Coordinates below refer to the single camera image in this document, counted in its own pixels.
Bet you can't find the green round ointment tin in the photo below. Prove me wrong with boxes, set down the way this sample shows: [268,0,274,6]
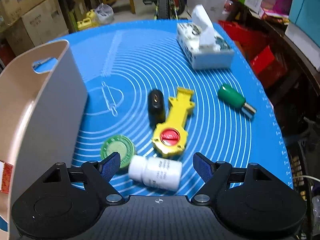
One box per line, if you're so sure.
[100,135,136,170]

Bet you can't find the white pill bottle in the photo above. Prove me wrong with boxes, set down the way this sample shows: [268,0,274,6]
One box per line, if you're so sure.
[128,155,182,192]

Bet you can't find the cream plastic storage bin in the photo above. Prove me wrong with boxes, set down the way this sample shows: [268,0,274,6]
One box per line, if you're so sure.
[1,40,87,239]

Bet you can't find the blue silicone baking mat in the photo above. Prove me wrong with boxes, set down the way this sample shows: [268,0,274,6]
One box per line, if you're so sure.
[66,21,293,196]

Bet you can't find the black cylindrical object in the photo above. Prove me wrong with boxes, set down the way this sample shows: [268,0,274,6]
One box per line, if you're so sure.
[148,89,165,129]

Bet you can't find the white tissue pack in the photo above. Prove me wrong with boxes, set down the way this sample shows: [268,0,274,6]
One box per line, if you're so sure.
[177,4,234,70]

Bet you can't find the yellow oil jug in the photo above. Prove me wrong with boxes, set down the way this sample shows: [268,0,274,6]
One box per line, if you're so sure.
[77,9,99,31]

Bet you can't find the white plastic bag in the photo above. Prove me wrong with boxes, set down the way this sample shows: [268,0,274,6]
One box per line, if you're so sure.
[95,3,114,25]

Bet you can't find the large stacked cardboard box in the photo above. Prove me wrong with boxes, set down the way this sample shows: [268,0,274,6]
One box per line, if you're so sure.
[5,0,69,56]

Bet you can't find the green handled tool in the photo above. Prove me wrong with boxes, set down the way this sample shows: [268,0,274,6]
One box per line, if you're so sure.
[217,83,257,119]

